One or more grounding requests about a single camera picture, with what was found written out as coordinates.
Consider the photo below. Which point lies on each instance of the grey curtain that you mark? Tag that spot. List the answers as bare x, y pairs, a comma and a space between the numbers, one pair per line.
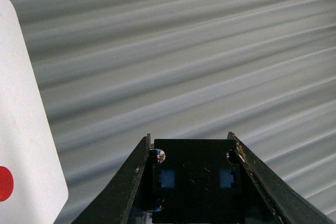
111, 71

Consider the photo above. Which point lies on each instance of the red mushroom push button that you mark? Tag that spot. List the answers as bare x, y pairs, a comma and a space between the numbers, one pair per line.
6, 183

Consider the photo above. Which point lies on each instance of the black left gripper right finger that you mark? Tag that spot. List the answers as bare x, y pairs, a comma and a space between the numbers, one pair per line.
284, 204

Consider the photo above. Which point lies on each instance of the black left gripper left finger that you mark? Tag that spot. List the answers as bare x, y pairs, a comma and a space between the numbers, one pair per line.
121, 200

